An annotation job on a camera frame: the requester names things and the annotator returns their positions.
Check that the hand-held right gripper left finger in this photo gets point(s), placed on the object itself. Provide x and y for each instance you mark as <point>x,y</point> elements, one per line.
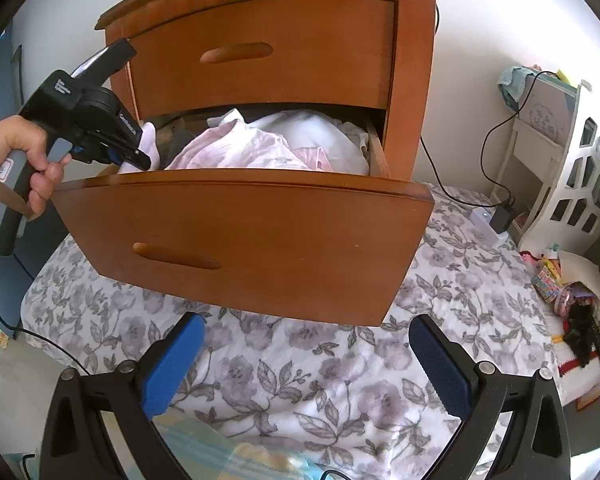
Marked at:
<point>172,365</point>

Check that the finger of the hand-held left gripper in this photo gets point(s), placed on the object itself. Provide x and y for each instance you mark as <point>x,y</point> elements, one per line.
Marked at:
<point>137,159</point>
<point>120,52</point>

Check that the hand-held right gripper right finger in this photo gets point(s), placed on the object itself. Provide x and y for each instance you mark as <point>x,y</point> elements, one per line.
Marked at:
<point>440,370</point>

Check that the white sock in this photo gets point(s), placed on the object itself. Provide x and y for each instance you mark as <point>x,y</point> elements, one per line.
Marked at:
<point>147,140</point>

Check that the pink garment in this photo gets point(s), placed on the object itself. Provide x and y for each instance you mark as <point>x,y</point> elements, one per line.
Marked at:
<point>220,145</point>

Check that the white garment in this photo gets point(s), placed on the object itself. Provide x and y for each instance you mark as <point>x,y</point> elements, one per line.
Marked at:
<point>305,130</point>

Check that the wooden drawer with closed front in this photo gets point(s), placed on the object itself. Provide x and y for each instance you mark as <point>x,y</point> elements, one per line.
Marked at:
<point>280,80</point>

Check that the person's left hand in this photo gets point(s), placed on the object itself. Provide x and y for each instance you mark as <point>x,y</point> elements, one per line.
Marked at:
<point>15,135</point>

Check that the blue yellow plaid blanket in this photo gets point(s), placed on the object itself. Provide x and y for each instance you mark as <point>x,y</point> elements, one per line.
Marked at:
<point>220,455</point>

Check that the dark teal door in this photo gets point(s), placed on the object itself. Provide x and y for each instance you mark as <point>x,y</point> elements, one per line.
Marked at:
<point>0,70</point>

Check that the floral blanket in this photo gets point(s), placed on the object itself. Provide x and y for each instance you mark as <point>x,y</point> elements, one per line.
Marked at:
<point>330,385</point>

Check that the red white knitted cloth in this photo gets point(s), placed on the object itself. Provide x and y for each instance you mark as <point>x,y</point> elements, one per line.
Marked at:
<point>575,375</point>

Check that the colourful toy box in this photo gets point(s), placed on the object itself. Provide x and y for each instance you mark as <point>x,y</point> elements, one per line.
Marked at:
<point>547,282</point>

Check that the black toy figure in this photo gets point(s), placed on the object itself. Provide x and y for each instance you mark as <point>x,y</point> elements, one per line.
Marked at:
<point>585,332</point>

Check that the white power strip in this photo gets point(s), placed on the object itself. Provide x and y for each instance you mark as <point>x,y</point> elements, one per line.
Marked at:
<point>482,220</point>

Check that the black power adapter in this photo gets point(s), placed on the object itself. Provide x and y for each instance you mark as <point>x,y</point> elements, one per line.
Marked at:
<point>502,215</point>

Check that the white lattice headboard shelf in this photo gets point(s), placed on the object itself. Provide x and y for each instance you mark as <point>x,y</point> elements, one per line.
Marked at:
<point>545,200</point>

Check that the wooden nightstand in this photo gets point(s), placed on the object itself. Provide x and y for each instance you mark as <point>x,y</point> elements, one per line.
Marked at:
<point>415,60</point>

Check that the teal cloth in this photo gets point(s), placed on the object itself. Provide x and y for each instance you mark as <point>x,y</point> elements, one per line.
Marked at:
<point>512,82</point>

